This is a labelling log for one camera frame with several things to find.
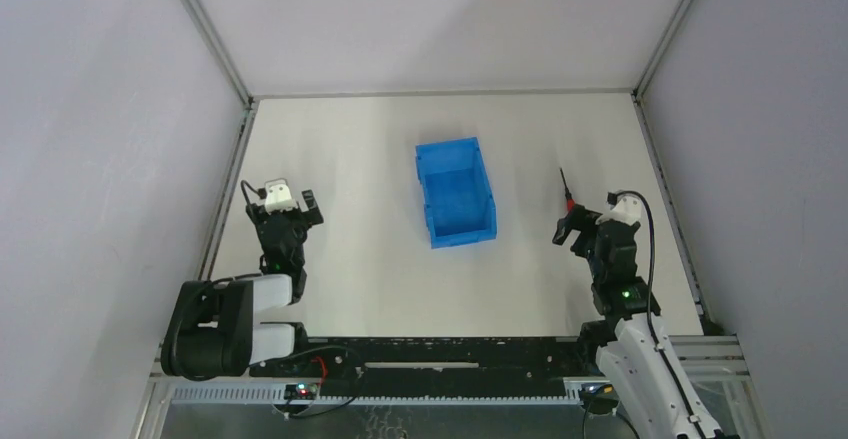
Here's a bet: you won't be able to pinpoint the red black screwdriver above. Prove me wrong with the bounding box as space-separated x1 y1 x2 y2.
559 168 576 213

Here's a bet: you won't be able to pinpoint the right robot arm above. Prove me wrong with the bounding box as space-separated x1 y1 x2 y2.
552 199 727 438

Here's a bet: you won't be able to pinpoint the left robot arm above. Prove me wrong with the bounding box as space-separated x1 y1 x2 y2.
160 181 324 381

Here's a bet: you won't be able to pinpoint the blue plastic bin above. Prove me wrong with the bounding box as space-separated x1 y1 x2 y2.
415 137 498 249

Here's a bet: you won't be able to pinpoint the small circuit board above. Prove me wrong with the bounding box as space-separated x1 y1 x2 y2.
284 382 321 403

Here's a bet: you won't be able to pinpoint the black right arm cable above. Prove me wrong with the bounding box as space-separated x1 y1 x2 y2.
615 190 708 439

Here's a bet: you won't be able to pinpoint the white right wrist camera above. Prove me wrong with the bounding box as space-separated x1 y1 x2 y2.
595 190 643 226

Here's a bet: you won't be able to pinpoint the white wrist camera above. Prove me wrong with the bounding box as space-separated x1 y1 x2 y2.
263 178 299 214
595 190 643 226

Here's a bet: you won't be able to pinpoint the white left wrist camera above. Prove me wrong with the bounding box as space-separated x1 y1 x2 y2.
263 178 299 214

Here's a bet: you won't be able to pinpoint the black mounting rail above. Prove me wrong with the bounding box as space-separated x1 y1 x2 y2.
248 336 599 399

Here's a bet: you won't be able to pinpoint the red black wires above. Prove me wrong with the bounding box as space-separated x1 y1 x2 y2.
272 347 367 421

